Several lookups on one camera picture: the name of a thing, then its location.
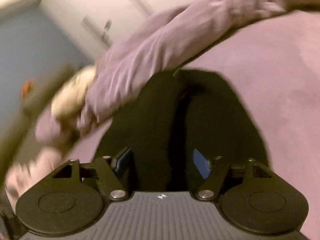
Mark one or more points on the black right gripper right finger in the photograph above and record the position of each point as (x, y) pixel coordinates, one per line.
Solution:
(202, 164)

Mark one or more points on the white wardrobe with handles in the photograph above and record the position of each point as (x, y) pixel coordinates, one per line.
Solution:
(93, 25)

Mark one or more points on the orange plush toy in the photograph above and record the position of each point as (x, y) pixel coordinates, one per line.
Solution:
(26, 88)

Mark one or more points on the cream round face cushion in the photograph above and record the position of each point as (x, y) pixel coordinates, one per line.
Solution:
(70, 98)

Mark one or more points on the purple fleece bed sheet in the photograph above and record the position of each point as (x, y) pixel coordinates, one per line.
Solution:
(269, 66)

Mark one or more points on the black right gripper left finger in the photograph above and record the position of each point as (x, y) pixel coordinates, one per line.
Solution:
(122, 162)

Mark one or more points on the black knit sweater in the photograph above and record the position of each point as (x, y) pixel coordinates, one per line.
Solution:
(175, 114)

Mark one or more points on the purple crumpled duvet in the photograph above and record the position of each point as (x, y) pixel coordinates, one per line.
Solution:
(165, 41)

